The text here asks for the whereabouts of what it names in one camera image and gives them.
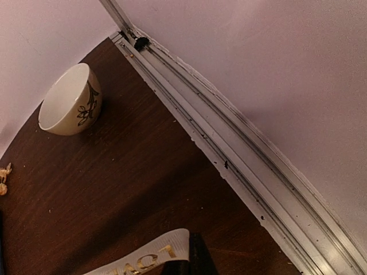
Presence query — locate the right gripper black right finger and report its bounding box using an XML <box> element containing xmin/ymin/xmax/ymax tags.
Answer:
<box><xmin>189</xmin><ymin>233</ymin><xmax>218</xmax><ymax>275</ymax></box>

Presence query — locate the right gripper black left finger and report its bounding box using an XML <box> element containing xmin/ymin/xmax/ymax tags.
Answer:
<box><xmin>161</xmin><ymin>260</ymin><xmax>190</xmax><ymax>275</ymax></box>

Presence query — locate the cream printed ribbon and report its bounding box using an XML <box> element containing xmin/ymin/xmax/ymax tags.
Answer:
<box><xmin>87</xmin><ymin>229</ymin><xmax>190</xmax><ymax>275</ymax></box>

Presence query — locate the blue wrapping paper sheet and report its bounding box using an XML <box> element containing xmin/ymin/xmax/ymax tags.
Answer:
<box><xmin>0</xmin><ymin>212</ymin><xmax>5</xmax><ymax>275</ymax></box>

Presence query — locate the white ceramic bowl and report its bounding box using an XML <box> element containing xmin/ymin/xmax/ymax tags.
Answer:
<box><xmin>38</xmin><ymin>62</ymin><xmax>103</xmax><ymax>136</ymax></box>

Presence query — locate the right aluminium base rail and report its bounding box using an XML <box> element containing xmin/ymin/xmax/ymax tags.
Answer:
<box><xmin>111</xmin><ymin>33</ymin><xmax>366</xmax><ymax>274</ymax></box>

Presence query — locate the right aluminium corner post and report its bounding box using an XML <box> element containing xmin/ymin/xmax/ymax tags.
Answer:
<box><xmin>99</xmin><ymin>0</ymin><xmax>133</xmax><ymax>31</ymax></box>

